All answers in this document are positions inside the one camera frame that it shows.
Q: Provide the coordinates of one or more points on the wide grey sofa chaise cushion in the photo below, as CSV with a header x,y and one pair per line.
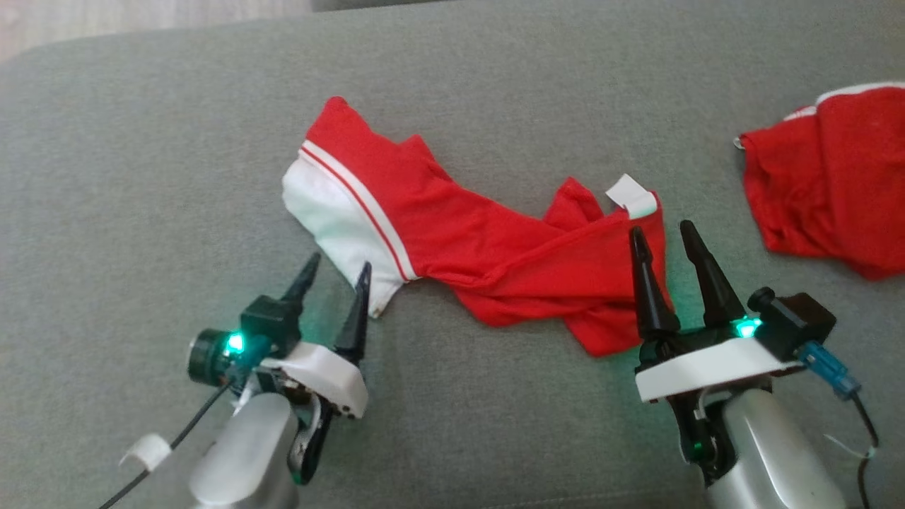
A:
x,y
495,71

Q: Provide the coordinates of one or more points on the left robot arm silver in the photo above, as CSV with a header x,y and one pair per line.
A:
x,y
247,452

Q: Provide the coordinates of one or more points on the red shorts with white waistband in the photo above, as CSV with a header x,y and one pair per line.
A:
x,y
834,184

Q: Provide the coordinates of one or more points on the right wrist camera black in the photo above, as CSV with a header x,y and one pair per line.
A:
x,y
799,322

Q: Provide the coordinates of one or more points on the red shirt with white sleeve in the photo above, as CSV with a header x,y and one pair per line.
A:
x,y
459,233

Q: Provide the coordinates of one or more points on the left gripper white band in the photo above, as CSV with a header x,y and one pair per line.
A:
x,y
325,375

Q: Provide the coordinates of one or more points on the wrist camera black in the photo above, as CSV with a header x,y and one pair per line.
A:
x,y
269,318
799,322

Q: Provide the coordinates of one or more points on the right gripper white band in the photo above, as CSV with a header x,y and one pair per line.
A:
x,y
707,364

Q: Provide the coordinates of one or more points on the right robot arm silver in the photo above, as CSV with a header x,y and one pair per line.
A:
x,y
763,445

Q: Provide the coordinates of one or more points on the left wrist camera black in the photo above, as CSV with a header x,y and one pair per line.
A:
x,y
269,318

